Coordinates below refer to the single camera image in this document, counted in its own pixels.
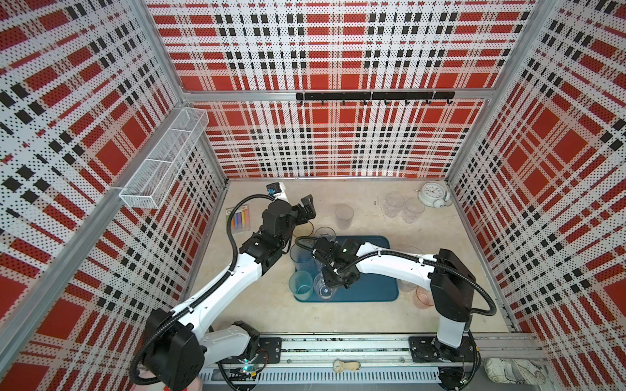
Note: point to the blue grey frosted cup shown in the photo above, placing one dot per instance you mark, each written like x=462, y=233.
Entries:
x=303, y=260

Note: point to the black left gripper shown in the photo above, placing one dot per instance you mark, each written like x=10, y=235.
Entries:
x=307, y=208

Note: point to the black hook rail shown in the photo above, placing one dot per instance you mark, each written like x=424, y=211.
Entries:
x=426, y=96

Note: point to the amber tall glass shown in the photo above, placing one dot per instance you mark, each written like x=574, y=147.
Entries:
x=306, y=229

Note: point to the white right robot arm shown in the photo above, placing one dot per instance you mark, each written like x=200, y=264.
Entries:
x=451, y=285

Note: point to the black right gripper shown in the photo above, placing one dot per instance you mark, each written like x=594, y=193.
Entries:
x=326, y=274

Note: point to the crumpled white cloth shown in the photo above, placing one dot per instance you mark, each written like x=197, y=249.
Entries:
x=514, y=371

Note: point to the white wire mesh basket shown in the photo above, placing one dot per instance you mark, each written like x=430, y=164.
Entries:
x=151, y=184

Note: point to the teal plastic tray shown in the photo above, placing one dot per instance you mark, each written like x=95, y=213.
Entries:
x=368, y=288

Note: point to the beige small figure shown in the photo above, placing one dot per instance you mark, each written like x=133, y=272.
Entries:
x=340, y=366

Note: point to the pink tinted glass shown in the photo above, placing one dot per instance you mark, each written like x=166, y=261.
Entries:
x=423, y=299

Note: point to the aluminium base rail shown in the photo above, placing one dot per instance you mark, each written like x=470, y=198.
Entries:
x=384, y=359

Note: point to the mint green frosted cup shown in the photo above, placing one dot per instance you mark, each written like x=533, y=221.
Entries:
x=301, y=285

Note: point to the white alarm clock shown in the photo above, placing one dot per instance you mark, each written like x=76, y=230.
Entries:
x=434, y=195

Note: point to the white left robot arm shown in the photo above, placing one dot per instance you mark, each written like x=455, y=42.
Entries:
x=171, y=353

